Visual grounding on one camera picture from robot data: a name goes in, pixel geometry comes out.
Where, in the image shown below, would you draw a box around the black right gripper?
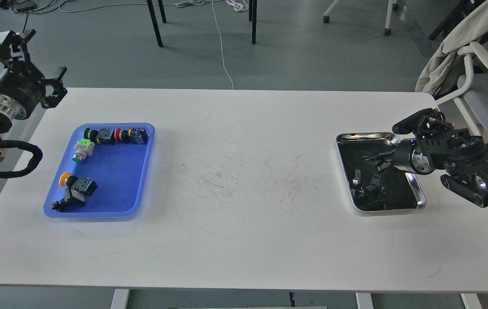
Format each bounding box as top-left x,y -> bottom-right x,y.
364,139 -> 429,174

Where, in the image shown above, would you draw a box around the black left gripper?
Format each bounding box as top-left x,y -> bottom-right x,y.
0,29 -> 67,120

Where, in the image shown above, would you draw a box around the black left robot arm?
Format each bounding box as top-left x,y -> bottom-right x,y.
0,29 -> 67,179

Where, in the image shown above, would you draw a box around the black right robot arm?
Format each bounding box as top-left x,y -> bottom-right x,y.
366,108 -> 488,208

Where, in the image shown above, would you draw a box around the steel tray with black liner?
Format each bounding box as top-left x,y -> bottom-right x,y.
335,132 -> 427,215

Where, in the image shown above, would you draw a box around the white office chair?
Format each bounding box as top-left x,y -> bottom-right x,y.
435,42 -> 488,142

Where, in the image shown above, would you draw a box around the blue plastic tray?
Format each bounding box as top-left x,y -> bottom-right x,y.
43,123 -> 155,218

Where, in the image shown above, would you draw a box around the white chair base with casters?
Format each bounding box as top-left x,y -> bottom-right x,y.
322,0 -> 401,37

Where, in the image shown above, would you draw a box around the beige jacket on chair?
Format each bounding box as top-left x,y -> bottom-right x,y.
415,0 -> 488,95

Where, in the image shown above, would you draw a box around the black table legs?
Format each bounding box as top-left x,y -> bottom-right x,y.
146,0 -> 258,48

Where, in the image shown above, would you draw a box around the light green push button switch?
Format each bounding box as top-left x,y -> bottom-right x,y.
72,138 -> 95,164

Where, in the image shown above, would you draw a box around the dark green push button switch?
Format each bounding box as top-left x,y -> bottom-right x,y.
83,128 -> 115,145

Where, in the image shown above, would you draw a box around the red push button switch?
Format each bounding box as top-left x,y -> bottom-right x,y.
114,127 -> 148,145

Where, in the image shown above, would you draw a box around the orange push button switch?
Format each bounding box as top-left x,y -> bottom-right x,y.
59,172 -> 98,196

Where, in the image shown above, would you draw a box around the black switch contact block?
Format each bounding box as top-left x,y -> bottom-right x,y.
50,188 -> 85,212

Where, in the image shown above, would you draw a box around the white floor cable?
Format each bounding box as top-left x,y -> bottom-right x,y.
174,0 -> 250,90

